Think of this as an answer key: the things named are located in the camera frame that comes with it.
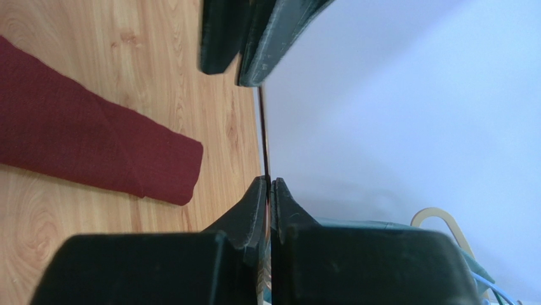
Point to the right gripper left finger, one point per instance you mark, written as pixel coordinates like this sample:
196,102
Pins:
219,265

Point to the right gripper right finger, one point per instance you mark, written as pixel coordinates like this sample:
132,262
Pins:
313,264

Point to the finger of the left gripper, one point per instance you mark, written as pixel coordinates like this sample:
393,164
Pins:
273,28
224,30

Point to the dark red cloth napkin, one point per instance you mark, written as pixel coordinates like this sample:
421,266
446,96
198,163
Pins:
52,125

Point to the teal sweatshirt on hanger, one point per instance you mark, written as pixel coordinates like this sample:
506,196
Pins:
428,242

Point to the light blue clothes hanger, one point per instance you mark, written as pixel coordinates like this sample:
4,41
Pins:
497,291

